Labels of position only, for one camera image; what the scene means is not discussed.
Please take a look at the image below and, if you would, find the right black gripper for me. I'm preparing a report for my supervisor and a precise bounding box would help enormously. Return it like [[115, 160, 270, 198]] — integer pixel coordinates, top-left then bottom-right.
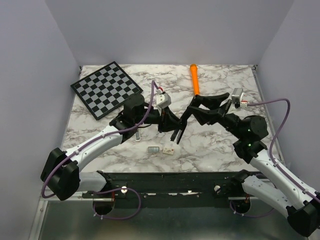
[[187, 91, 245, 140]]

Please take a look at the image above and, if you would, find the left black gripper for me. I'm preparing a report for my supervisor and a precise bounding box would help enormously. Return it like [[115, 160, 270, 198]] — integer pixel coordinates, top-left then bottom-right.
[[134, 104, 184, 133]]

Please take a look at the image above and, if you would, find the white staples box sleeve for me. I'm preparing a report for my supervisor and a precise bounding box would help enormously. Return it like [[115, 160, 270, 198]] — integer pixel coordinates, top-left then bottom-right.
[[162, 147, 175, 155]]

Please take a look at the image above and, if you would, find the light blue stapler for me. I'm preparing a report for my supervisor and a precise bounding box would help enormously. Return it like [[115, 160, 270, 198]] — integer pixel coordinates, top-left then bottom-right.
[[135, 129, 141, 142]]

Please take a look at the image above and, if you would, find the black stapler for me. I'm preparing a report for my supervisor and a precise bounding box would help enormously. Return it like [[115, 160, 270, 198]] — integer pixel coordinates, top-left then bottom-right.
[[170, 95, 198, 145]]

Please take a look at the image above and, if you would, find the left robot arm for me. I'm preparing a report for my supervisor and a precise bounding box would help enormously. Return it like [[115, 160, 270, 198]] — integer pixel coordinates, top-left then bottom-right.
[[40, 92, 179, 201]]

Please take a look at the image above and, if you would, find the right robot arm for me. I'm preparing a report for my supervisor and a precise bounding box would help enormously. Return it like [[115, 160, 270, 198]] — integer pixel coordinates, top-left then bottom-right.
[[186, 95, 320, 237]]

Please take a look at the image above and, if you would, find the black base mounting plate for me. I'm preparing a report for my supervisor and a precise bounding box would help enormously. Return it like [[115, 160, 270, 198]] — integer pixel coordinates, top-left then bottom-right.
[[51, 171, 261, 210]]

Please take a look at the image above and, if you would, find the black grey chessboard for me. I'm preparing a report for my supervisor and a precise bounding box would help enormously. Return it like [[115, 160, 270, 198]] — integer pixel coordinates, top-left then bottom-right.
[[70, 61, 143, 121]]

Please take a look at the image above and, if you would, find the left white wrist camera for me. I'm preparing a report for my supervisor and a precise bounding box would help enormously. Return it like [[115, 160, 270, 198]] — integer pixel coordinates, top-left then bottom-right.
[[156, 92, 172, 109]]

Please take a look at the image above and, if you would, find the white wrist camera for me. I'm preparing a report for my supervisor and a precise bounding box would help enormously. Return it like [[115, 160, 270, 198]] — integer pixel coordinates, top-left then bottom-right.
[[156, 92, 172, 109], [231, 88, 248, 109]]

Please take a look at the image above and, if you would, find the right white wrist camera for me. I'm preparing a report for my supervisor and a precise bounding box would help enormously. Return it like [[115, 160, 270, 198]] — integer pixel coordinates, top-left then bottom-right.
[[231, 88, 248, 109]]

